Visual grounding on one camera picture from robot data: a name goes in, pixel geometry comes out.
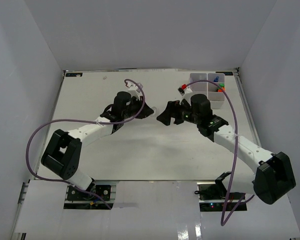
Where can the blue corner label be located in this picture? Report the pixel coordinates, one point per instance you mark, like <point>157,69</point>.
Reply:
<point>75,74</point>

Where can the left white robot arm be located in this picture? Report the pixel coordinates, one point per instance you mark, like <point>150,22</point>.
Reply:
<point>63,151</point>

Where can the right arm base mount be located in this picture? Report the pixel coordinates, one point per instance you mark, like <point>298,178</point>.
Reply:
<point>211,199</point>

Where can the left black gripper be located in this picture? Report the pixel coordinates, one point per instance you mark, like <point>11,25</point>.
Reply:
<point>147,111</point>

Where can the clear tape roll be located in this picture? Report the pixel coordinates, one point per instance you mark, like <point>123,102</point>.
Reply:
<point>155,112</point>

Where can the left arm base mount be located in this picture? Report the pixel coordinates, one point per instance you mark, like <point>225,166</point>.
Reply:
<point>100,197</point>

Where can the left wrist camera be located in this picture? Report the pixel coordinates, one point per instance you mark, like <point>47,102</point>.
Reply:
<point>134,89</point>

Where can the white compartment organizer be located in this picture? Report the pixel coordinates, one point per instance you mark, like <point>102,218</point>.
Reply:
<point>215,97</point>

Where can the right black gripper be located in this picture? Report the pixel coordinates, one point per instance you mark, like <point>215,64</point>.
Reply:
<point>165,117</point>

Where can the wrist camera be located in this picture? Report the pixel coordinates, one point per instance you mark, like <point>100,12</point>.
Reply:
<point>185,92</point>
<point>134,89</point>

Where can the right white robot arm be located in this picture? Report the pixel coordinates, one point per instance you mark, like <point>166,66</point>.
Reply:
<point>272,174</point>

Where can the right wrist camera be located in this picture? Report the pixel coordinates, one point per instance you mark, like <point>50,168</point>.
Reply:
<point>185,92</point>

